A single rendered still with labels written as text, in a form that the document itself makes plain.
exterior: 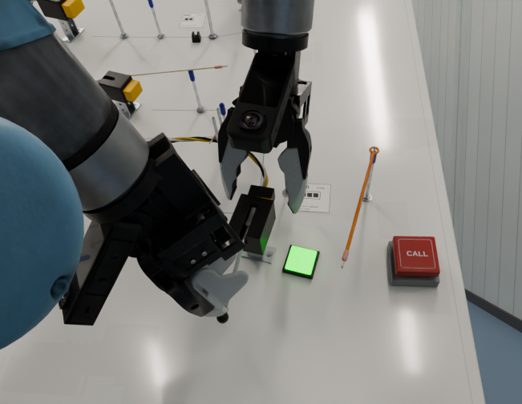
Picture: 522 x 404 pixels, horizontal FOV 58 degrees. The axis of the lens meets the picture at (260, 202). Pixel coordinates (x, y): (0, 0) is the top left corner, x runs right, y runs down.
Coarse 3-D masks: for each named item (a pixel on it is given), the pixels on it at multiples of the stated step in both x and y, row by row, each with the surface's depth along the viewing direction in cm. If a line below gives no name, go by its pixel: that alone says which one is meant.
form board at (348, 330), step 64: (128, 0) 100; (192, 0) 98; (320, 0) 94; (384, 0) 92; (128, 64) 88; (192, 64) 86; (320, 64) 83; (384, 64) 81; (192, 128) 77; (320, 128) 74; (384, 128) 73; (384, 192) 66; (128, 256) 64; (320, 256) 61; (384, 256) 60; (448, 256) 60; (128, 320) 59; (192, 320) 58; (256, 320) 57; (320, 320) 56; (384, 320) 56; (448, 320) 55; (0, 384) 55; (64, 384) 55; (128, 384) 54; (192, 384) 53; (256, 384) 53; (320, 384) 52; (384, 384) 52; (448, 384) 51
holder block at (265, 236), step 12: (240, 204) 56; (252, 204) 56; (264, 204) 56; (240, 216) 55; (264, 216) 55; (240, 228) 54; (252, 228) 54; (264, 228) 54; (252, 240) 54; (264, 240) 55; (252, 252) 57
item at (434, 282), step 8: (392, 248) 59; (392, 256) 59; (392, 264) 58; (392, 272) 57; (392, 280) 57; (400, 280) 57; (408, 280) 57; (416, 280) 56; (424, 280) 56; (432, 280) 56
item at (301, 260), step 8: (296, 248) 61; (304, 248) 61; (288, 256) 61; (296, 256) 60; (304, 256) 60; (312, 256) 60; (288, 264) 60; (296, 264) 60; (304, 264) 60; (312, 264) 60; (288, 272) 60; (296, 272) 60; (304, 272) 59; (312, 272) 59
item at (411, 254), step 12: (396, 240) 58; (408, 240) 58; (420, 240) 57; (432, 240) 57; (396, 252) 57; (408, 252) 57; (420, 252) 56; (432, 252) 56; (396, 264) 56; (408, 264) 56; (420, 264) 56; (432, 264) 55; (420, 276) 56; (432, 276) 56
